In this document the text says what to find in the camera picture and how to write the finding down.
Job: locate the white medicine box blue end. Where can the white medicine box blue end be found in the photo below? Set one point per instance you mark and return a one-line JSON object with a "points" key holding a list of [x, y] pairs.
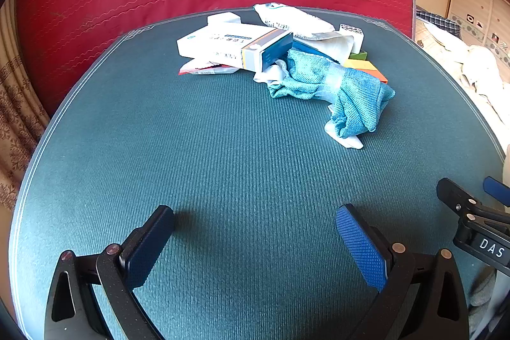
{"points": [[215, 43]]}

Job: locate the plain white carton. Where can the plain white carton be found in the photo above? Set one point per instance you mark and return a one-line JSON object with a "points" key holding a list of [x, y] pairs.
{"points": [[223, 19]]}

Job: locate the blue flat packet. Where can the blue flat packet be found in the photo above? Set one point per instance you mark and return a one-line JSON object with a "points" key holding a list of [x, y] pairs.
{"points": [[308, 47]]}

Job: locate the white printed snack bag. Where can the white printed snack bag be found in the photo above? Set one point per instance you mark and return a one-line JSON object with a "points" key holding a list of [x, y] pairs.
{"points": [[291, 19]]}

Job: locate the dark plaid pillow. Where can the dark plaid pillow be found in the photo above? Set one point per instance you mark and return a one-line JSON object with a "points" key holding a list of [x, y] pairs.
{"points": [[438, 22]]}

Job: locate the bed with floral plaid cover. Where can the bed with floral plaid cover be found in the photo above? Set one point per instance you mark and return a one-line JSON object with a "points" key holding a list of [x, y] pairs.
{"points": [[446, 45]]}

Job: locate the teal knitted cloth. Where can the teal knitted cloth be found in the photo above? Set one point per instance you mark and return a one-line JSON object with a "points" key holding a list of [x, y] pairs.
{"points": [[350, 93]]}

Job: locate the black white zigzag box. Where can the black white zigzag box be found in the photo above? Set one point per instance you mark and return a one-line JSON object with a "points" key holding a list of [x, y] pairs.
{"points": [[352, 28]]}

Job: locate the red white flat packet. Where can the red white flat packet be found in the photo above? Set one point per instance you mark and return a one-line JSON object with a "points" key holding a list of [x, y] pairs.
{"points": [[199, 70]]}

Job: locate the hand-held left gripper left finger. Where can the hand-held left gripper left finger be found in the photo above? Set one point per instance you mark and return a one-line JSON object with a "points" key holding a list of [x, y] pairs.
{"points": [[147, 256]]}

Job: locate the white tissue cloth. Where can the white tissue cloth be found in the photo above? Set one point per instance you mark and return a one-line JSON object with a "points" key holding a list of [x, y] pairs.
{"points": [[334, 45]]}

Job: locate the orange yellow notepad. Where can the orange yellow notepad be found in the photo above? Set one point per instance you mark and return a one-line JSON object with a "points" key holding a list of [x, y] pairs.
{"points": [[366, 70]]}

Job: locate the white padded jacket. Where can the white padded jacket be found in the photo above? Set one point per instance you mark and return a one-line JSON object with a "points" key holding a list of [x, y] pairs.
{"points": [[482, 69]]}

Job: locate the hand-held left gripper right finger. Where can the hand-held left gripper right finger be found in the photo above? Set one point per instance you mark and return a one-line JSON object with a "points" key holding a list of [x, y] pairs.
{"points": [[360, 244]]}

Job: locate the wardrobe with sliding doors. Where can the wardrobe with sliding doors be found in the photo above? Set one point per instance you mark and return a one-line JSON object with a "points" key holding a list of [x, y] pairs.
{"points": [[474, 1]]}

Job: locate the green block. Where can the green block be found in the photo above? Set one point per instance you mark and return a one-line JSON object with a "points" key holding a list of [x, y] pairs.
{"points": [[357, 55]]}

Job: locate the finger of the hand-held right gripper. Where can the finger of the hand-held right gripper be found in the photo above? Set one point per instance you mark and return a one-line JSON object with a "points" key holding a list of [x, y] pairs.
{"points": [[497, 189], [452, 192]]}

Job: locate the green table mat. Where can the green table mat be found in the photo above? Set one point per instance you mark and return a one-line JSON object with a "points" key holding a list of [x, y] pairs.
{"points": [[239, 164]]}

